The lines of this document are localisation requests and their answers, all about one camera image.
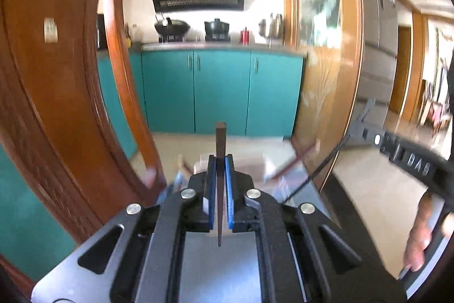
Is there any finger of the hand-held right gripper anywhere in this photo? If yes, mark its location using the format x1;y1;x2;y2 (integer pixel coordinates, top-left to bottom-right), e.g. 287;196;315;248
349;121;391;156

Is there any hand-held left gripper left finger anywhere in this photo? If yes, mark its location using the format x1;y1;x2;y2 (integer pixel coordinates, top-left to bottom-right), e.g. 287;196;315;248
30;154;218;303

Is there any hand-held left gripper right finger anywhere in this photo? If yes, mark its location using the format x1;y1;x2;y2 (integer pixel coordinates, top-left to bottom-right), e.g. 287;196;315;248
225;154;408;303

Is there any dark brown chopstick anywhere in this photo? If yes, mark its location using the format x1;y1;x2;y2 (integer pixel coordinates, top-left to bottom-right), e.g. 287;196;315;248
215;123;228;247

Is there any long red-brown chopstick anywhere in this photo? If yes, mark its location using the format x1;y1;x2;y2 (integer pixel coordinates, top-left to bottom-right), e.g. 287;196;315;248
264;141;321;183

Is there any person's right hand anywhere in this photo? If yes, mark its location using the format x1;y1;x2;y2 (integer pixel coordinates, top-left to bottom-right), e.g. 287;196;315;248
403;193;436;272

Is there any distant wooden furniture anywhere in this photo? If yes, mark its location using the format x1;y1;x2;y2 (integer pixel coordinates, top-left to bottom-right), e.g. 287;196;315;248
420;79;449;138

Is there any silver refrigerator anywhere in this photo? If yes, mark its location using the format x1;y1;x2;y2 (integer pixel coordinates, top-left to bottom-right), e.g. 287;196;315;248
355;0;400;120

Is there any teal kitchen cabinet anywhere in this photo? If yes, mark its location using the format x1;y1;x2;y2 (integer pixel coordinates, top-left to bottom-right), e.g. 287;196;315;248
96;49;306;154

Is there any wooden framed glass door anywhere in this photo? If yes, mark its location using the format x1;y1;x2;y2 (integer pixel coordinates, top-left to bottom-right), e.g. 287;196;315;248
283;0;363;191

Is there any grey kitchen countertop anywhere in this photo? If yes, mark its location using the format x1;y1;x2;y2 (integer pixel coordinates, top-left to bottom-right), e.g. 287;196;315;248
128;41;306;58

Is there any steel kettle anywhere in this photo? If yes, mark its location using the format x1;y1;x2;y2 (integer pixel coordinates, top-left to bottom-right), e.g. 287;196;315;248
258;13;284;40

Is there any gas stove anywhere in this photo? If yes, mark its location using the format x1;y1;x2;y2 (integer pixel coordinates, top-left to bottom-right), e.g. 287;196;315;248
158;35;232;43

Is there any black cooking pot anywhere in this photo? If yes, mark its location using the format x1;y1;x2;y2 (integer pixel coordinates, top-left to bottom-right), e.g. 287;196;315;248
204;18;231;40

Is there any black wok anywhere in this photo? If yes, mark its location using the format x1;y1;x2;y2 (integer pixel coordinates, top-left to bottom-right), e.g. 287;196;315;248
154;14;191;38

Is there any carved wooden chair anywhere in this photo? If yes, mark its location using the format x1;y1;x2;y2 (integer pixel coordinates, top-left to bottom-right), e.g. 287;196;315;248
0;0;167;289

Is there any black braided cable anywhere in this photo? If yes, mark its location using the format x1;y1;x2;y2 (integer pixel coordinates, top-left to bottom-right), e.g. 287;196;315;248
283;98;377;203

